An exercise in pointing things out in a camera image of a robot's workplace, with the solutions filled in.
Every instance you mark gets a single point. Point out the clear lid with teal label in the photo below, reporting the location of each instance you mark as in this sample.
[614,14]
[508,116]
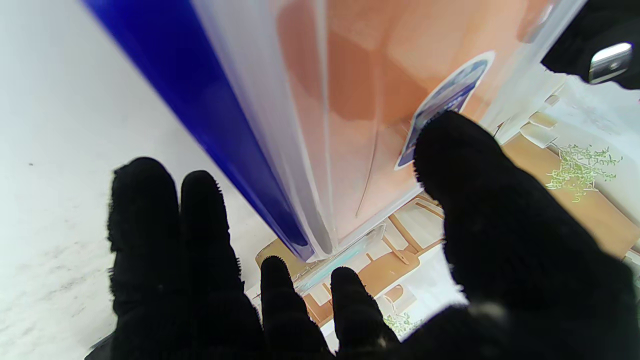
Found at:
[340,260]

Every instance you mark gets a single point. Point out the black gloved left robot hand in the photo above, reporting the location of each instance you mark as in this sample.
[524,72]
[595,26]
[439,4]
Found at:
[595,40]

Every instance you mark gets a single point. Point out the clear container with blue clips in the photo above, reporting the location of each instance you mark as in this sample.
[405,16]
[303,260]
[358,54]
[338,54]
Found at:
[210,110]

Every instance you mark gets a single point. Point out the printed room backdrop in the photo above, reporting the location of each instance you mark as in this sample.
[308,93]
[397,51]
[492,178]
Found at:
[575,165]

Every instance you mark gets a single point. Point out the clear lid with orange label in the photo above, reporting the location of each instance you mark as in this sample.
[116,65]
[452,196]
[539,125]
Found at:
[380,100]

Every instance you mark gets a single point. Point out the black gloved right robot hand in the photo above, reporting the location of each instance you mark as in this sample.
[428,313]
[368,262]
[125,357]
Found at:
[500,260]

